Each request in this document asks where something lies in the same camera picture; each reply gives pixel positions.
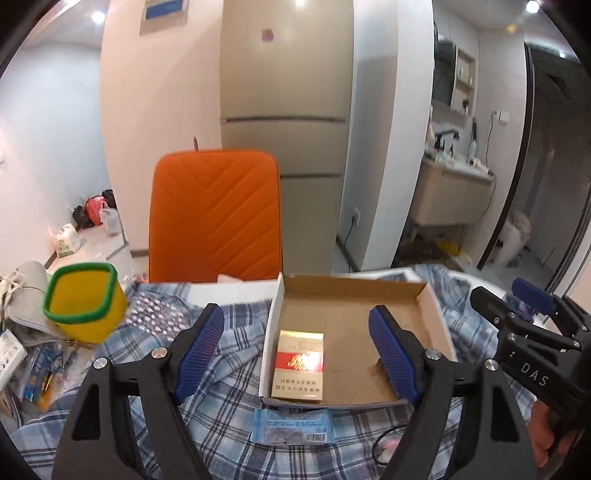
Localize rhinestone studded cloth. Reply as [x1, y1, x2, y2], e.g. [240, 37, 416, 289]
[124, 282, 197, 334]

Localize blue tissue packet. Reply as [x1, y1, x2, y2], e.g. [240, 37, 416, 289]
[250, 408, 334, 445]

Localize beige refrigerator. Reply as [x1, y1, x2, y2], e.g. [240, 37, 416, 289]
[219, 0, 355, 278]

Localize wall niche shelf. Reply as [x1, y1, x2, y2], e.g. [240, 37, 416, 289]
[452, 46, 478, 117]

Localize white bin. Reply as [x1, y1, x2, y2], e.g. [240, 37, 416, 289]
[493, 210, 533, 267]

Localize mirror cabinet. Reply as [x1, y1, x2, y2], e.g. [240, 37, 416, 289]
[431, 39, 458, 108]

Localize person's right hand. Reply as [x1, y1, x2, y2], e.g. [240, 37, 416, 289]
[530, 401, 578, 468]

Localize blue printed packets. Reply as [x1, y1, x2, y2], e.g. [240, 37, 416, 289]
[21, 345, 70, 412]

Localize cardboard box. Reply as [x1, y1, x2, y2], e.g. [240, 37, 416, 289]
[259, 272, 458, 407]

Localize red plastic bag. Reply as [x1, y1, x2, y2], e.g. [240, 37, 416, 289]
[85, 196, 105, 227]

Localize grey cloth bag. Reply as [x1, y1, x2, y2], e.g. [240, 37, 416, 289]
[0, 261, 62, 334]

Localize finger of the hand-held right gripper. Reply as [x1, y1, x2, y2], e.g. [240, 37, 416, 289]
[470, 286, 580, 348]
[512, 278, 591, 343]

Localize yellow container with green rim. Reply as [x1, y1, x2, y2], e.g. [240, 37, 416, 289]
[42, 263, 129, 344]

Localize black faucet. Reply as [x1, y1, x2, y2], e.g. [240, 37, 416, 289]
[433, 130, 461, 153]

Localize orange chair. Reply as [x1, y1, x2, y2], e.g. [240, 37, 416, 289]
[148, 148, 283, 283]

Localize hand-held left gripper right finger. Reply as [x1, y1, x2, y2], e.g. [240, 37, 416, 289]
[368, 305, 539, 480]

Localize framed wall panel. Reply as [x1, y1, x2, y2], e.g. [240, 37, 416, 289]
[141, 0, 190, 36]

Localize white plastic bag green print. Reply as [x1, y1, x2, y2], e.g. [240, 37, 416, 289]
[48, 224, 80, 260]

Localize beige vanity cabinet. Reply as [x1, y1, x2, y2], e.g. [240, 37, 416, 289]
[410, 159, 495, 232]

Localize white box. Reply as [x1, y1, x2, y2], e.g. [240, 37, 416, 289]
[0, 329, 28, 389]

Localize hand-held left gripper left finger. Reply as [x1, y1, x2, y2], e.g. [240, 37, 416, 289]
[53, 302, 225, 480]

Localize patterned floor mat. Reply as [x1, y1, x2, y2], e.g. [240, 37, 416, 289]
[401, 235, 468, 267]

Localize dark framed glass door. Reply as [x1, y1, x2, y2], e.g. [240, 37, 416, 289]
[475, 41, 591, 296]

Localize black power cable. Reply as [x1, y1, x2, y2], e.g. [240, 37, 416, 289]
[335, 217, 366, 273]

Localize blue plaid shirt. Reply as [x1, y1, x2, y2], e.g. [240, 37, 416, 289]
[14, 265, 555, 480]

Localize red and gold cigarette pack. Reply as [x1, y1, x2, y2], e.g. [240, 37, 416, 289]
[271, 330, 325, 403]

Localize thin black cable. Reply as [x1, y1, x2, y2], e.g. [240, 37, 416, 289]
[375, 422, 413, 465]

